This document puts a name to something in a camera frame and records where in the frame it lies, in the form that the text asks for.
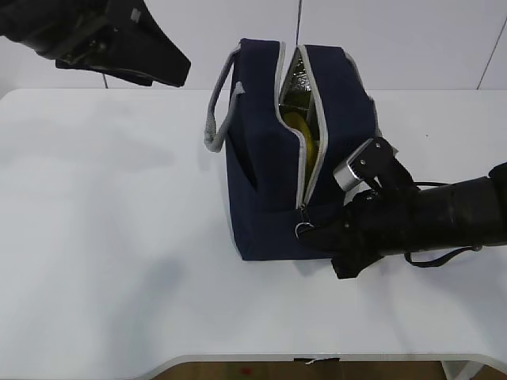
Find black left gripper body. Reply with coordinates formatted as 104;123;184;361
23;1;116;60

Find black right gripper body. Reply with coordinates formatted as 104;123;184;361
332;137;420;261

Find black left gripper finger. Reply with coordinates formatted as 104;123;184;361
55;57;154;86
106;0;191;87

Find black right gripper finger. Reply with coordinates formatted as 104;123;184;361
297;215;364;256
331;249;383;279

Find navy blue lunch bag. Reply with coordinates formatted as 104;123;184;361
204;39;380;261

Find yellow banana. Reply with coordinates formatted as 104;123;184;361
283;112;317;177

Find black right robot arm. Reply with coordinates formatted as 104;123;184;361
295;137;506;279

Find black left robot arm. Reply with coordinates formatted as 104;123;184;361
1;0;191;87

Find white table leg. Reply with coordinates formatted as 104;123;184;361
440;360;484;380

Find black cable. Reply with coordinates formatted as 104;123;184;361
403;180;484;268

